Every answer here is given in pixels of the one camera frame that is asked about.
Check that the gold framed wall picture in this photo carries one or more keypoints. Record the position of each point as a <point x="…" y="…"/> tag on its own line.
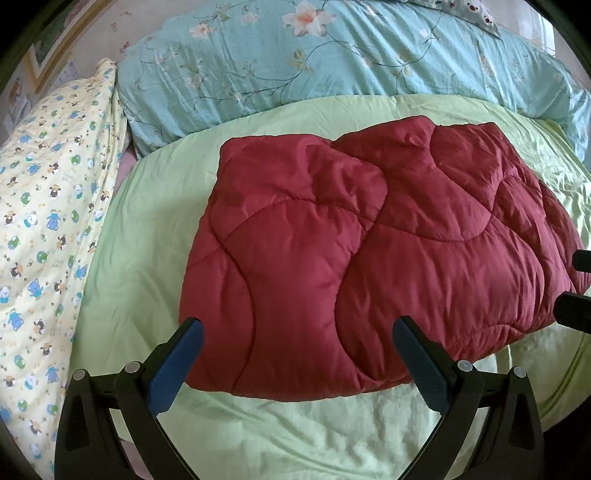
<point x="64" y="37"/>

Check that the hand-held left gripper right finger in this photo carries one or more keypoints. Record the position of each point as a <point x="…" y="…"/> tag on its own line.
<point x="425" y="364"/>

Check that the light green blanket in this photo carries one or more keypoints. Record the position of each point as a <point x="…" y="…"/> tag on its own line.
<point x="138" y="295"/>

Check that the grey floral pillow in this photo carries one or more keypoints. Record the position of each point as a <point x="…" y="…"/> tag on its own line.
<point x="471" y="11"/>

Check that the yellow cartoon print pillow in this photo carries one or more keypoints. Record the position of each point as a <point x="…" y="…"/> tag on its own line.
<point x="46" y="221"/>

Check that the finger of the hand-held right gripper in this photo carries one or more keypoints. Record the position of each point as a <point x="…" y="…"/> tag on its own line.
<point x="582" y="261"/>
<point x="575" y="311"/>

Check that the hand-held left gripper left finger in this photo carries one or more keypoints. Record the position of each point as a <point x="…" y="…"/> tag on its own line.
<point x="178" y="362"/>

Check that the pink bed sheet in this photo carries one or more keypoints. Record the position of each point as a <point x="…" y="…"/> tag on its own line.
<point x="127" y="168"/>

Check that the teal floral quilt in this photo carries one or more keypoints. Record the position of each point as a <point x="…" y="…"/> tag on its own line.
<point x="323" y="64"/>

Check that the red quilted blanket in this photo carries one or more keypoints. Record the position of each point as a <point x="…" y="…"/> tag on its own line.
<point x="351" y="258"/>

